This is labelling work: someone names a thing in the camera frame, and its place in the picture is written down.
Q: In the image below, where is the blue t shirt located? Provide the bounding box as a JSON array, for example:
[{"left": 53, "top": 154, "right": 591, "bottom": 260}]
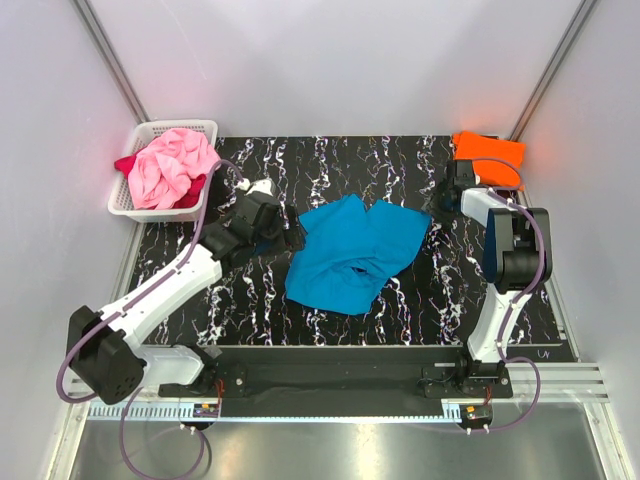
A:
[{"left": 285, "top": 195, "right": 431, "bottom": 315}]

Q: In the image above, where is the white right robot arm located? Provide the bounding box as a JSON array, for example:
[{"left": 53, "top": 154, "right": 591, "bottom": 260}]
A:
[{"left": 437, "top": 159, "right": 553, "bottom": 397}]

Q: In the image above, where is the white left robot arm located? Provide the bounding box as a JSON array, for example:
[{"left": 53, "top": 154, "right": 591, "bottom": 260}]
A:
[{"left": 56, "top": 191, "right": 306, "bottom": 405}]

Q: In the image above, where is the folded orange t shirt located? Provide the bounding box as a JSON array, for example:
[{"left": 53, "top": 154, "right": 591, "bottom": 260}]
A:
[{"left": 453, "top": 131, "right": 526, "bottom": 191}]

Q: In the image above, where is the red t shirt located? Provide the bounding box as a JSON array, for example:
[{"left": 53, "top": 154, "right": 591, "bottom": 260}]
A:
[{"left": 114, "top": 155, "right": 207, "bottom": 210}]

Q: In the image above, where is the pink t shirt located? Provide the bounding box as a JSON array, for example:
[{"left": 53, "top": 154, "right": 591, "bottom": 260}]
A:
[{"left": 134, "top": 128, "right": 221, "bottom": 178}]

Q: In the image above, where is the white plastic laundry basket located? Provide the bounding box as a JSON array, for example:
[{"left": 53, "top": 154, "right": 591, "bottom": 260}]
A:
[{"left": 107, "top": 119, "right": 218, "bottom": 224}]

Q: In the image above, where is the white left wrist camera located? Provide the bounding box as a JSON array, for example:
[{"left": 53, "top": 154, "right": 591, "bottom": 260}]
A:
[{"left": 237, "top": 178, "right": 276, "bottom": 197}]

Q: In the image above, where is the aluminium frame rail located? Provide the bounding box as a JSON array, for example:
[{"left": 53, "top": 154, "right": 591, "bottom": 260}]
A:
[{"left": 65, "top": 362, "right": 612, "bottom": 403}]

